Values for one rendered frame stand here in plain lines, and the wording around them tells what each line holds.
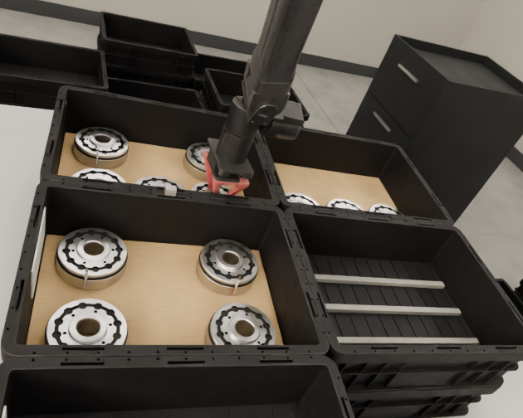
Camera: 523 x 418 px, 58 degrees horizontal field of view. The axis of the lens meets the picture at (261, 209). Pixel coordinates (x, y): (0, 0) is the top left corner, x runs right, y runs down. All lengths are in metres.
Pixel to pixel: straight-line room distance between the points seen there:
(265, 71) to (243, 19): 3.27
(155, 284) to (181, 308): 0.06
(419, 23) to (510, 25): 0.73
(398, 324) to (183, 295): 0.39
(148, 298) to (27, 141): 0.62
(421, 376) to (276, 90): 0.50
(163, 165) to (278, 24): 0.49
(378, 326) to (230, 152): 0.41
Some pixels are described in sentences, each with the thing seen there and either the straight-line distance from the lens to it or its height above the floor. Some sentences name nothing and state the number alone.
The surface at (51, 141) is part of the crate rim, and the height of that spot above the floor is 0.93.
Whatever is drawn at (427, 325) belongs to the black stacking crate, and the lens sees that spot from 0.96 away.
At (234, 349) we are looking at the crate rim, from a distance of 0.62.
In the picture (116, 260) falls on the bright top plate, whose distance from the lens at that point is 0.77.
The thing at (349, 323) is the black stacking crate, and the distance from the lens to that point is 0.86.
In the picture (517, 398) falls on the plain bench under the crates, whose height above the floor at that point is 0.70.
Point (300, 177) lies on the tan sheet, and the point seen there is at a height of 0.83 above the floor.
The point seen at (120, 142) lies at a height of 0.86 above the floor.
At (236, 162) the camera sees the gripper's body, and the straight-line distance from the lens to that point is 0.84.
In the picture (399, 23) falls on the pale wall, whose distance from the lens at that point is 4.55.
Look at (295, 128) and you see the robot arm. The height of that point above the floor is 1.05.
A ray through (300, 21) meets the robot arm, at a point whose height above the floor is 1.26.
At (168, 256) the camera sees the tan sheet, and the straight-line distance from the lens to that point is 0.83.
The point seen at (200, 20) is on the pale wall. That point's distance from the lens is 3.88.
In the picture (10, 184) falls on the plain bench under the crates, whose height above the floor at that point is 0.70.
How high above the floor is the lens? 1.42
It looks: 37 degrees down
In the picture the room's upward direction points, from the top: 22 degrees clockwise
